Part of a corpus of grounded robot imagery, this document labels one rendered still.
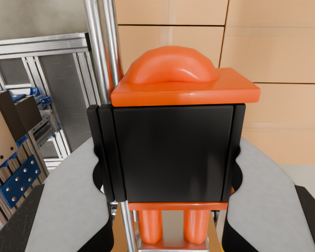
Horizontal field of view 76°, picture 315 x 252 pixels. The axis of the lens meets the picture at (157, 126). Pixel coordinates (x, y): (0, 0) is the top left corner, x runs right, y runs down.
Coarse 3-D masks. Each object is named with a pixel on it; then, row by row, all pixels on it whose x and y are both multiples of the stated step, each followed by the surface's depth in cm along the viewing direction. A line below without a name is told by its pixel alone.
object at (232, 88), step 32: (128, 96) 10; (160, 96) 10; (192, 96) 10; (224, 96) 10; (256, 96) 10; (128, 128) 11; (160, 128) 11; (192, 128) 11; (224, 128) 11; (128, 160) 12; (160, 160) 12; (192, 160) 12; (224, 160) 12; (128, 192) 13; (160, 192) 13; (192, 192) 13; (224, 192) 13
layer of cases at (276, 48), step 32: (128, 0) 68; (160, 0) 67; (192, 0) 67; (224, 0) 67; (256, 0) 67; (288, 0) 67; (128, 32) 72; (160, 32) 72; (192, 32) 72; (224, 32) 72; (256, 32) 71; (288, 32) 71; (128, 64) 77; (224, 64) 77; (256, 64) 76; (288, 64) 76; (288, 96) 82; (256, 128) 89; (288, 128) 88; (288, 160) 96
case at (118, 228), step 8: (120, 216) 83; (120, 224) 79; (136, 224) 79; (208, 224) 78; (120, 232) 76; (208, 232) 75; (120, 240) 74; (208, 240) 73; (216, 240) 73; (112, 248) 71; (120, 248) 71; (216, 248) 70
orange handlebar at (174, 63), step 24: (168, 48) 11; (192, 48) 11; (144, 72) 11; (168, 72) 11; (192, 72) 11; (216, 72) 11; (144, 216) 16; (192, 216) 16; (144, 240) 18; (192, 240) 17
